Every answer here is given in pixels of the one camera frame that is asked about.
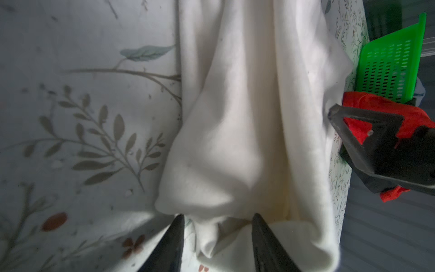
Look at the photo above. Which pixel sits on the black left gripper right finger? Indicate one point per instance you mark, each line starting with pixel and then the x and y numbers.
pixel 269 254

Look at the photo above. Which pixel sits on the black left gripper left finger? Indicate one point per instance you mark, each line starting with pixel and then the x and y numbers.
pixel 167 255

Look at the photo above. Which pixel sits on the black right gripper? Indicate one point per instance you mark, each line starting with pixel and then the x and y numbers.
pixel 409 163

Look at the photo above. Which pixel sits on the white printed t shirt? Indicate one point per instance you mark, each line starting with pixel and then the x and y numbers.
pixel 258 78

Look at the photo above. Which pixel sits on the red t shirt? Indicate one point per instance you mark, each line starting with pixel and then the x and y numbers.
pixel 414 117

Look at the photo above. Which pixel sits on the grey blue t shirt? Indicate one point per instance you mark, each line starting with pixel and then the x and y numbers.
pixel 419 92

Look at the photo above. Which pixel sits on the green plastic laundry basket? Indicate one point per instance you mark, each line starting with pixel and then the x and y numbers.
pixel 388 66

